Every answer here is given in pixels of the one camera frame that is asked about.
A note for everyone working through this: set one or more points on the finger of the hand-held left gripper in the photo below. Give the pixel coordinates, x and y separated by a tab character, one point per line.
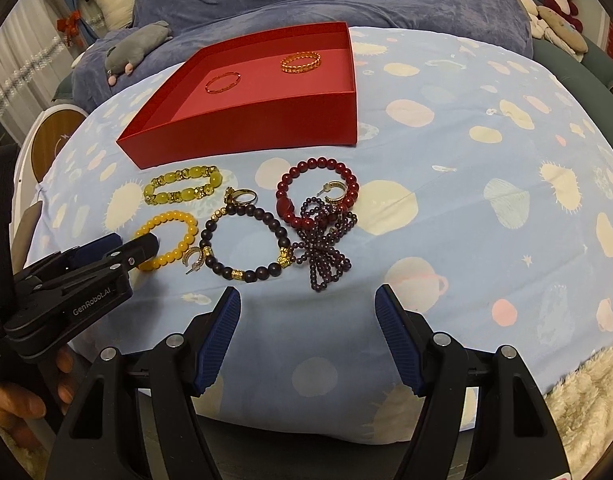
94	247
136	251

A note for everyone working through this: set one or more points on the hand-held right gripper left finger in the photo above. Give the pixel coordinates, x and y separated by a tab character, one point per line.
219	340

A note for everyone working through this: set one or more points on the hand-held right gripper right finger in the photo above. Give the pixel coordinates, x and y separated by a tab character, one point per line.
398	340

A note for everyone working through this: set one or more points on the gold hoop earring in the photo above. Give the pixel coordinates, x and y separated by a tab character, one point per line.
200	255
342	195

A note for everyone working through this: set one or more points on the dark garnet bead strand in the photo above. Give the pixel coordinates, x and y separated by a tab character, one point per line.
326	255

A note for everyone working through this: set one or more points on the red cardboard box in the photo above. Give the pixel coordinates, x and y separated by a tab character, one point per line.
266	95

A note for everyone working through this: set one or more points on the person's left hand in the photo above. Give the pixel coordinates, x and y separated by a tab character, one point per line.
16	402

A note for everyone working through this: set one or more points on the round white wooden disc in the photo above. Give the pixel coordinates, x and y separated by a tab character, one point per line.
51	135

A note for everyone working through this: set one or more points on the thin gold bangle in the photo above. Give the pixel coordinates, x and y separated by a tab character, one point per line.
221	83

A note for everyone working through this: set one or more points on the white fluffy rug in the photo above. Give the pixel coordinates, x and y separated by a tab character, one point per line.
591	410

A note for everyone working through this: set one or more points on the grey mouse plush toy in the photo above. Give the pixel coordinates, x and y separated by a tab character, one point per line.
136	42

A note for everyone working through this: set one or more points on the red bow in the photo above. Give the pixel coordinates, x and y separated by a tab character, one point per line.
69	24

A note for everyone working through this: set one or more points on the blue curtain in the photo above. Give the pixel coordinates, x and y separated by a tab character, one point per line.
56	0

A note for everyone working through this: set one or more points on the green sofa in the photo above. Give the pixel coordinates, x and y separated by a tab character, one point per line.
586	67

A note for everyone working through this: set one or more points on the cookie shaped plush pillow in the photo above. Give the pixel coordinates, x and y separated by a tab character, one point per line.
563	27

